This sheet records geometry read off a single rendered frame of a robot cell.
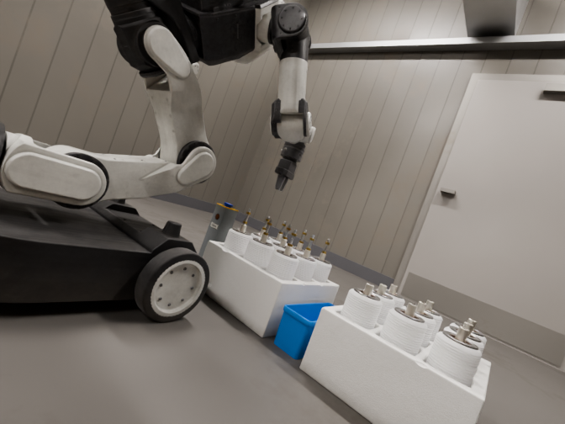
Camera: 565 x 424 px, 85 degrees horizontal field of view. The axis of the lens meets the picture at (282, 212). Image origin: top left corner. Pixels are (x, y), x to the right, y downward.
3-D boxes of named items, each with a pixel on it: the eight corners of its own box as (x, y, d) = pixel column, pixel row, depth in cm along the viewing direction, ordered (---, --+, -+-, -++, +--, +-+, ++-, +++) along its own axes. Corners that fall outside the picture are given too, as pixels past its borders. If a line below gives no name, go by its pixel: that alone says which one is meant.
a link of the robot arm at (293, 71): (308, 131, 95) (312, 56, 94) (266, 130, 97) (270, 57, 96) (310, 139, 106) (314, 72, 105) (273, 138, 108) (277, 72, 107)
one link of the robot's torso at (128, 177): (40, 159, 67) (218, 140, 101) (18, 144, 79) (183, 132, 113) (56, 224, 73) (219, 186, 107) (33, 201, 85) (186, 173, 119)
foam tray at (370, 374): (452, 485, 61) (485, 400, 61) (298, 368, 85) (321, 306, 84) (469, 418, 92) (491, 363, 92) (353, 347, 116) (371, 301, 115)
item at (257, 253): (262, 294, 114) (279, 248, 114) (246, 295, 106) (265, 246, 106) (244, 283, 119) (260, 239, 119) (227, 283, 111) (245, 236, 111)
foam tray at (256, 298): (261, 338, 94) (282, 283, 94) (192, 283, 119) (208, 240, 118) (324, 327, 125) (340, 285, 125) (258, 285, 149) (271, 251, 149)
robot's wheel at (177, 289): (130, 327, 75) (159, 249, 74) (122, 317, 78) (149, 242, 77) (196, 320, 91) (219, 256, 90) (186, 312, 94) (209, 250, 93)
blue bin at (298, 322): (296, 362, 87) (311, 322, 87) (268, 341, 94) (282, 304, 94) (342, 347, 111) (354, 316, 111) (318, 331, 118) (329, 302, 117)
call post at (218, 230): (200, 278, 129) (226, 208, 128) (191, 271, 133) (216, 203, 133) (213, 278, 135) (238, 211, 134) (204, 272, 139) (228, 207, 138)
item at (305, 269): (271, 297, 114) (287, 251, 113) (286, 297, 121) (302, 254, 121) (290, 310, 108) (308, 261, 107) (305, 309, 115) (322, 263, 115)
